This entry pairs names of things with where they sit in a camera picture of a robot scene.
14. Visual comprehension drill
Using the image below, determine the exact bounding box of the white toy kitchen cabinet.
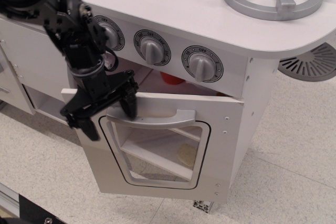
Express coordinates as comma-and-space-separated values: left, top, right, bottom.
0, 0, 336, 204

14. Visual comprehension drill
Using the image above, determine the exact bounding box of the grey middle stove knob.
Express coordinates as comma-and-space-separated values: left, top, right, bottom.
133, 29, 171, 66

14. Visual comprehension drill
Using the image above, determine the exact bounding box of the white cupboard door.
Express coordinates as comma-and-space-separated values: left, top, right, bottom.
1, 19, 76, 108

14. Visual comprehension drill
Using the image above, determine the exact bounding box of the grey left stove knob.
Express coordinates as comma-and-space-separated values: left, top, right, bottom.
95, 15, 125, 51

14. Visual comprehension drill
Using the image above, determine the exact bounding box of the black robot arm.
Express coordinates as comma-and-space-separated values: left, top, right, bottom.
1, 0, 139, 141

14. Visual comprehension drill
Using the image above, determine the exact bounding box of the aluminium frame rail corner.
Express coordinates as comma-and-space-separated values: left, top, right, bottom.
1, 183, 20, 217

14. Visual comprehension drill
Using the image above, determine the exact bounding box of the aluminium extrusion rail under oven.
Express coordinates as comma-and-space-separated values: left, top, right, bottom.
193, 200, 214, 214

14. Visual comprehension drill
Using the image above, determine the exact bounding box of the orange toy chicken drumstick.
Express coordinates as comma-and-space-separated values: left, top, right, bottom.
216, 92, 227, 97

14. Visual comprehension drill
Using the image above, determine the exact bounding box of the black mounting plate with screw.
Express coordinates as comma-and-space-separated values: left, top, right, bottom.
19, 195, 65, 224

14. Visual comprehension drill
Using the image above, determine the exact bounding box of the grey right stove knob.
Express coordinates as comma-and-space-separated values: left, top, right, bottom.
182, 46, 224, 83

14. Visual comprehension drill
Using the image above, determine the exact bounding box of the grey oven door handle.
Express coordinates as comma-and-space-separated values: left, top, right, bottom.
106, 107, 196, 130

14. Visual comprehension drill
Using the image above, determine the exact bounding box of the grey slotted round disc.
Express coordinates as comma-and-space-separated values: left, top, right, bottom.
278, 42, 335, 82

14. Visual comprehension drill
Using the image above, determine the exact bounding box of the white toy oven door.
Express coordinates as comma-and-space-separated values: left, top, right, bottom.
76, 93, 244, 202

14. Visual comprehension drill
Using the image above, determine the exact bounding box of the grey stove knob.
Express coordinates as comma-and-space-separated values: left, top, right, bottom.
95, 15, 125, 51
182, 46, 224, 83
133, 29, 171, 66

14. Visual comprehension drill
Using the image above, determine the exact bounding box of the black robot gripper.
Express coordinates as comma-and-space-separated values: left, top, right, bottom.
60, 70, 139, 141

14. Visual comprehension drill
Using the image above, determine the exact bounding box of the beige toy bread piece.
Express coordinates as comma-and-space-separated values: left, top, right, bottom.
177, 144, 197, 167

